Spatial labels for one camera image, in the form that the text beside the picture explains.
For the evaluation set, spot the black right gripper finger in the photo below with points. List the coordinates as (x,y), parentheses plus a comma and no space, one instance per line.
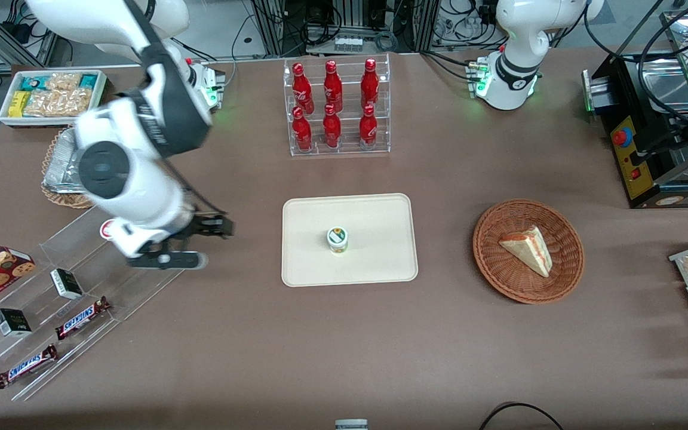
(212,233)
(215,221)

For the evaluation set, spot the green-lid yogurt cup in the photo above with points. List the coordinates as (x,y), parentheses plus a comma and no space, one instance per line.
(337,239)

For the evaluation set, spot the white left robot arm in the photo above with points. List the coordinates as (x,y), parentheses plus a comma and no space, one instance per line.
(517,36)

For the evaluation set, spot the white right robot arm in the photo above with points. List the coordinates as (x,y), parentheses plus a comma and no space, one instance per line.
(141,179)

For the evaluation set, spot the aluminium foil tray stack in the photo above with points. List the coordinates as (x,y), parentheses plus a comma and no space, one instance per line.
(60,161)

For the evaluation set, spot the cream plastic tray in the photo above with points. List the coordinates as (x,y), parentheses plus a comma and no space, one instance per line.
(380,239)

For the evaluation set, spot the clear acrylic step stand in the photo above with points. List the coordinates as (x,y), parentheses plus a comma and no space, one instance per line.
(45,313)
(141,286)

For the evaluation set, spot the red-lid yogurt cup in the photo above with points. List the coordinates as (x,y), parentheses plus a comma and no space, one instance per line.
(107,230)

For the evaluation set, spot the red cola bottle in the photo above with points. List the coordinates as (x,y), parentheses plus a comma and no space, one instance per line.
(302,131)
(368,128)
(332,86)
(332,128)
(369,83)
(302,86)

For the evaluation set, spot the small black box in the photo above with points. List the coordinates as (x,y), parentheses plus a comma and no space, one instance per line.
(66,283)
(12,322)

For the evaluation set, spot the wicker basket with foil trays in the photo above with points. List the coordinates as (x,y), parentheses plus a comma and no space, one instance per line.
(60,199)

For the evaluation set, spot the Snickers chocolate bar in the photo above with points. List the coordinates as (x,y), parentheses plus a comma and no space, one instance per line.
(81,318)
(24,367)

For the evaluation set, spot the clear acrylic bottle rack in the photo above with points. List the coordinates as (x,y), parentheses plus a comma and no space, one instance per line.
(347,149)

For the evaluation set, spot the teal snack packet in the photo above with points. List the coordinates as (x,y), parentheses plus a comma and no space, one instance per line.
(33,82)
(87,81)

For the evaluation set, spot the clear cracker bag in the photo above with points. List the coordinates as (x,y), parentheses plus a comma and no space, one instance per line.
(57,103)
(63,82)

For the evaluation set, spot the white plastic bin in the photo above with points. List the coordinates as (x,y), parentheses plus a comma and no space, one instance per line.
(6,121)

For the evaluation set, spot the yellow snack packet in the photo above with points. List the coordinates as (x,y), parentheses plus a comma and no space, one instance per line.
(18,103)

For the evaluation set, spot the white power strip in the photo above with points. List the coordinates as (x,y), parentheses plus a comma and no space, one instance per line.
(348,43)

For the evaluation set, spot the small grey device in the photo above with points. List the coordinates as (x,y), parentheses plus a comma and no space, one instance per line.
(351,424)

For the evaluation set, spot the wicker basket with sandwich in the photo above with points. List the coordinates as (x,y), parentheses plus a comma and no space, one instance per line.
(499,280)

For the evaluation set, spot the triangular sandwich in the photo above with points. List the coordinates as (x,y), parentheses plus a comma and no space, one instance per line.
(529,251)

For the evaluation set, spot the black machine with yellow panel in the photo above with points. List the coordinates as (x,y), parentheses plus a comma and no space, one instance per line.
(630,161)

